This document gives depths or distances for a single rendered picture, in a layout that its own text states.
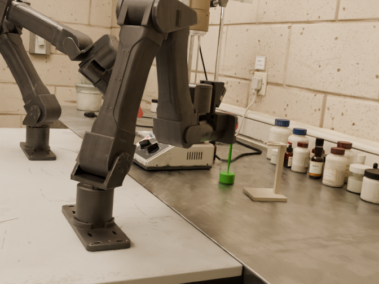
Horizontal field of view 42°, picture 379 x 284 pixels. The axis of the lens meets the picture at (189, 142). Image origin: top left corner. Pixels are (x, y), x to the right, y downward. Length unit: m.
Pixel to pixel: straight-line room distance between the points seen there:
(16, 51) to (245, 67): 0.97
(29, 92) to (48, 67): 2.31
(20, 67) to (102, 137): 0.63
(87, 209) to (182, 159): 0.53
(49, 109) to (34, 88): 0.07
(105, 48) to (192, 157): 0.36
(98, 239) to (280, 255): 0.29
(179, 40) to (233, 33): 1.22
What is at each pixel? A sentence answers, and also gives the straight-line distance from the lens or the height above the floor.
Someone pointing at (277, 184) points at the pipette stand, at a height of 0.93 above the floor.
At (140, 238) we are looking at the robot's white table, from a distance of 0.83.
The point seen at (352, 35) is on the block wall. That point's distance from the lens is 1.58.
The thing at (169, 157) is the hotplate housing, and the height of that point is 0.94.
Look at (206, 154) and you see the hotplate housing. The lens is 1.34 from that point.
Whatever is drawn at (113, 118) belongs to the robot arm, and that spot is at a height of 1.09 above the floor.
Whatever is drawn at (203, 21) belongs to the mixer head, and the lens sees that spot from 1.76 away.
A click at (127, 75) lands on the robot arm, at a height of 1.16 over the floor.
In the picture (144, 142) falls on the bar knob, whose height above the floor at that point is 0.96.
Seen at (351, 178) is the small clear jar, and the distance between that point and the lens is 1.32.
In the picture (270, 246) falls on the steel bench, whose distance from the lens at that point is 0.86.
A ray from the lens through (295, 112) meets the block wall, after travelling 1.75.
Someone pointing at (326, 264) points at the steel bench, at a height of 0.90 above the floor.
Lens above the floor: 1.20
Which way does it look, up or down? 10 degrees down
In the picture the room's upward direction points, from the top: 5 degrees clockwise
